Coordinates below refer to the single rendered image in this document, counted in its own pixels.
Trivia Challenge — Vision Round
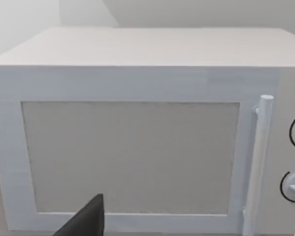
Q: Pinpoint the pale blue microwave door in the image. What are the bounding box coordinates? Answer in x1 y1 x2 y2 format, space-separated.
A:
0 65 279 233

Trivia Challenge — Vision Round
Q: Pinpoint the pale microwave door handle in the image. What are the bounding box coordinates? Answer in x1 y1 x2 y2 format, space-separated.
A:
241 94 274 236

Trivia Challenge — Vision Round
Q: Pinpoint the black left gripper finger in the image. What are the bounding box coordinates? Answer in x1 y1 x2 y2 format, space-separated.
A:
52 193 106 236

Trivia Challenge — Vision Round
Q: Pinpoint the pale microwave oven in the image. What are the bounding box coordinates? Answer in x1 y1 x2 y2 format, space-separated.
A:
0 27 295 236

